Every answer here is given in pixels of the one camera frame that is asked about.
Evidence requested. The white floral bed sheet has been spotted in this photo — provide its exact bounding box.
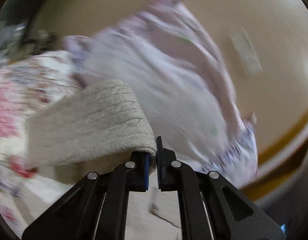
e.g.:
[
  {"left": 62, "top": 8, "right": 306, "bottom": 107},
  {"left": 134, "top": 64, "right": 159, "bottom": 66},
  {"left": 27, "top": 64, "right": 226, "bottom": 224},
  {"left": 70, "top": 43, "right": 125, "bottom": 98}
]
[{"left": 0, "top": 50, "right": 79, "bottom": 237}]

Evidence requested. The lavender floral pillow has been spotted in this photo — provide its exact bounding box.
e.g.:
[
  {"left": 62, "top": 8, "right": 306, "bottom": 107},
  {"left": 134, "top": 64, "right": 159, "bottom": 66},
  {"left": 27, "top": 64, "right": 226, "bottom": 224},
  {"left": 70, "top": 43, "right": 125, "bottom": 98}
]
[{"left": 63, "top": 0, "right": 258, "bottom": 187}]

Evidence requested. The white label sticker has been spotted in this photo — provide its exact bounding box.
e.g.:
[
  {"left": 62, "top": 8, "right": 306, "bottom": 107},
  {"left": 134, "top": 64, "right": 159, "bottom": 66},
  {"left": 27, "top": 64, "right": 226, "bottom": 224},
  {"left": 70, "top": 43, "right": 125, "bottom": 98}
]
[{"left": 229, "top": 28, "right": 262, "bottom": 76}]

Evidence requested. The beige cable-knit sweater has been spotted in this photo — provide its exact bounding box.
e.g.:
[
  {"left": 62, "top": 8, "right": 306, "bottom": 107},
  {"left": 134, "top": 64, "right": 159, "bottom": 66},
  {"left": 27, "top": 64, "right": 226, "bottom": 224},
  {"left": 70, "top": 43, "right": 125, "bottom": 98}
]
[{"left": 25, "top": 78, "right": 182, "bottom": 240}]

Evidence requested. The dark clutter pile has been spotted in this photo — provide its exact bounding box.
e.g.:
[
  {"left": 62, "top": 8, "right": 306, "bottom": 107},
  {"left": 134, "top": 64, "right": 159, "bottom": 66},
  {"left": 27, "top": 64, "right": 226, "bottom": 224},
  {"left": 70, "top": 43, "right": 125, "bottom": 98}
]
[{"left": 0, "top": 22, "right": 57, "bottom": 64}]

